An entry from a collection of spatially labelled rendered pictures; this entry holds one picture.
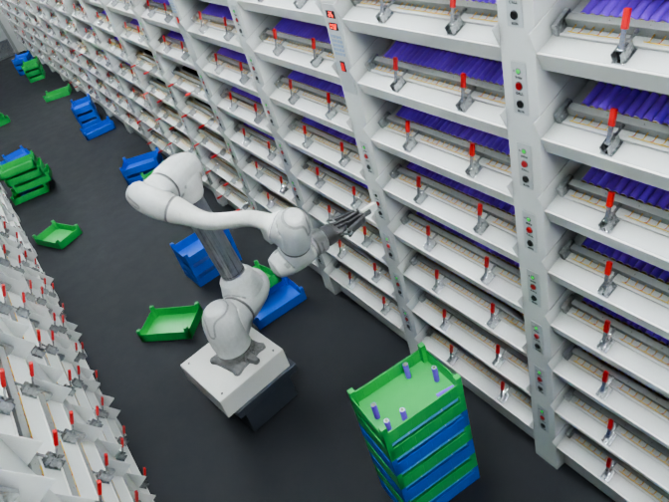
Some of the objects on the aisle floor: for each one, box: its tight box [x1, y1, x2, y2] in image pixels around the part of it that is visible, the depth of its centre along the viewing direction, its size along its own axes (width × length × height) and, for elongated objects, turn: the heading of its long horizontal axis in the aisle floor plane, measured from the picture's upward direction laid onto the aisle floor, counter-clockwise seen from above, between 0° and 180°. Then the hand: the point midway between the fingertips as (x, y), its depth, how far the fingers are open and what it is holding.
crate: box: [136, 302, 203, 342], centre depth 326 cm, size 30×20×8 cm
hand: (368, 209), depth 216 cm, fingers closed
